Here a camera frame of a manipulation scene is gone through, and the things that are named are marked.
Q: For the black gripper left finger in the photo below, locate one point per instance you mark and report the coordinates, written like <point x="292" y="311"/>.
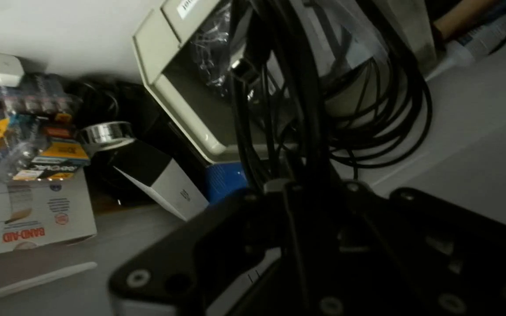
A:
<point x="206" y="251"/>

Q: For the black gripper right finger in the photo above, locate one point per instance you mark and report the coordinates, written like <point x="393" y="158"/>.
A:
<point x="440" y="256"/>

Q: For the black and white box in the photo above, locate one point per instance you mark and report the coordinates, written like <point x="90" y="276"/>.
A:
<point x="175" y="186"/>

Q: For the blue cardboard box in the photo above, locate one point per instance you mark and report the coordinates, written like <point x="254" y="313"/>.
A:
<point x="227" y="181"/>

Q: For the white band-aid box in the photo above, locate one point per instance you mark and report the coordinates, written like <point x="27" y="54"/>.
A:
<point x="36" y="221"/>

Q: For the beige plastic tool box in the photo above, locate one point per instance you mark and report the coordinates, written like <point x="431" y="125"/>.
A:
<point x="166" y="40"/>

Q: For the battery blister pack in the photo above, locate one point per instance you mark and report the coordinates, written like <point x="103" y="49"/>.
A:
<point x="48" y="128"/>

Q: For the white labelled tube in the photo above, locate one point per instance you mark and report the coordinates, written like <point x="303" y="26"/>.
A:
<point x="475" y="44"/>

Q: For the brown wooden piece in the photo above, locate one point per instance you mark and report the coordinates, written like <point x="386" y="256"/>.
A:
<point x="465" y="14"/>

